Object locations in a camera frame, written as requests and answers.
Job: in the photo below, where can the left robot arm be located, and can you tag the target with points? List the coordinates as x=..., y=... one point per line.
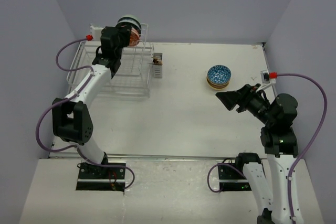
x=71, y=118

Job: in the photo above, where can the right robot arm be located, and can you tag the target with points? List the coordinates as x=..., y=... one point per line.
x=278, y=202

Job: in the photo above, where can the yellow star patterned bowl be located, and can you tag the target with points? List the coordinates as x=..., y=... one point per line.
x=214, y=82

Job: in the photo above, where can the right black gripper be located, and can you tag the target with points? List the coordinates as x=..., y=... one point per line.
x=231, y=98

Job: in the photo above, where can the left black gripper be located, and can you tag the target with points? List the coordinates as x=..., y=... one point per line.
x=124, y=31

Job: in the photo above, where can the brown cutlery bundle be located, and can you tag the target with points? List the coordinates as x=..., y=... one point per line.
x=157, y=61

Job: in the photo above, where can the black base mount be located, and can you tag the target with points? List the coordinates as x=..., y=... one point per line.
x=230, y=180
x=95, y=178

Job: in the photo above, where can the grey cutlery holder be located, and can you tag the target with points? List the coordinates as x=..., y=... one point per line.
x=157, y=70

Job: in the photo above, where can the salmon pink patterned bowl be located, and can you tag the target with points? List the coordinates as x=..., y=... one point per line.
x=134, y=37

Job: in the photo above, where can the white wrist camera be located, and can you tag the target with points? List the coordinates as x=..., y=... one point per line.
x=268, y=79
x=96, y=32

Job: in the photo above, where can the yellow teal patterned bowl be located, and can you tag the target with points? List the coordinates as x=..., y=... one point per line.
x=217, y=87

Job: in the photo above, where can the black rimmed bowl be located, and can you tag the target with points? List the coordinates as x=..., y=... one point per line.
x=135, y=24

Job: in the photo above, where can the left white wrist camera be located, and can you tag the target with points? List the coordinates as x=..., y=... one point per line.
x=96, y=32

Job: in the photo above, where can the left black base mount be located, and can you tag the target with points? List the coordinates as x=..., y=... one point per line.
x=95, y=178

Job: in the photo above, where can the pink leaf patterned bowl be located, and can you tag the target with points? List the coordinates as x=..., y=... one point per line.
x=218, y=86

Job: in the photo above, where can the dark teal white bowl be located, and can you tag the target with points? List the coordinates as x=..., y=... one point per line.
x=219, y=73

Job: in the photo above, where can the pale green bowl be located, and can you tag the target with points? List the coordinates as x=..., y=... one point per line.
x=128, y=17

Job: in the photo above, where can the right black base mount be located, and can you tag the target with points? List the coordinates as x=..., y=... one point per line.
x=230, y=180

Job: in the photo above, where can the white wire dish rack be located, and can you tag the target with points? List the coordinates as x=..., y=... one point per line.
x=133, y=78

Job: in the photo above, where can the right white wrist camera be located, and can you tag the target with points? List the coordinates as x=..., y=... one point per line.
x=268, y=79

